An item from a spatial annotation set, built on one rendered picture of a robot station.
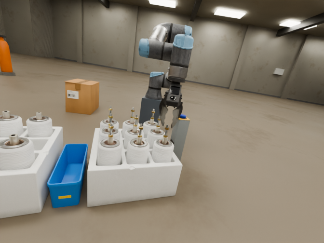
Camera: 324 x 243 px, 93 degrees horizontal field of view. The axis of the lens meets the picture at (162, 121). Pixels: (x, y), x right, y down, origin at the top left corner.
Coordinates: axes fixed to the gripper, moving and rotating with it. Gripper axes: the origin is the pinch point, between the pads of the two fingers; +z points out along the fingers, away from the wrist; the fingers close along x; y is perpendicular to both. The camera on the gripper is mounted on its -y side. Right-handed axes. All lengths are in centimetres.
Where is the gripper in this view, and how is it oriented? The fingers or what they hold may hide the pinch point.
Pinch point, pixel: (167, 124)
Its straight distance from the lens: 67.7
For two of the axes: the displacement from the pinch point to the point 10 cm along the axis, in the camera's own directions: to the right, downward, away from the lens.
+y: 1.3, -3.1, 9.4
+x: -9.8, -2.0, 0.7
